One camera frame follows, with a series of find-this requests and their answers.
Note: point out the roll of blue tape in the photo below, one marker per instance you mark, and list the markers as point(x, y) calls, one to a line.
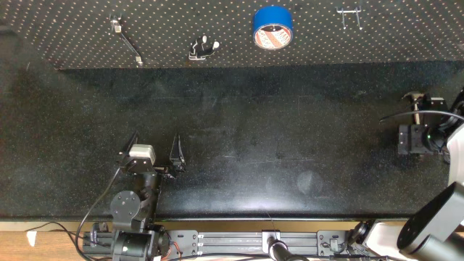
point(272, 18)

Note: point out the white tape strip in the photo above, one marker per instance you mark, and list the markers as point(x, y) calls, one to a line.
point(32, 237)

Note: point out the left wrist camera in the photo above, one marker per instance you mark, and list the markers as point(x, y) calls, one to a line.
point(142, 152)

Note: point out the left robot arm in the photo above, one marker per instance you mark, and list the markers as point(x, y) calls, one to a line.
point(127, 206)

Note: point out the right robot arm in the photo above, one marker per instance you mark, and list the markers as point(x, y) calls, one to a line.
point(435, 217)

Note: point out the black and white pliers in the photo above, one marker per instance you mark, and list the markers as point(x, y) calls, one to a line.
point(201, 47)

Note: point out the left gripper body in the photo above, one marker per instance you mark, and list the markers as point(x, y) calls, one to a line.
point(141, 168)

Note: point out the black pegboard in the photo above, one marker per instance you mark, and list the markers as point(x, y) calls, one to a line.
point(145, 32)

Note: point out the hammer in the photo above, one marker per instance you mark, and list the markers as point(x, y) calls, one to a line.
point(417, 108)

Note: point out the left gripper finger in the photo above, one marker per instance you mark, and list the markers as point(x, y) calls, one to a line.
point(131, 145)
point(177, 154)

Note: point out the metal hook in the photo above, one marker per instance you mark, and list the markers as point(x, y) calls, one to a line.
point(195, 58)
point(349, 11)
point(115, 16)

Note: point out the mounting rail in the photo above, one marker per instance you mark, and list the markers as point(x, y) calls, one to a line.
point(232, 241)

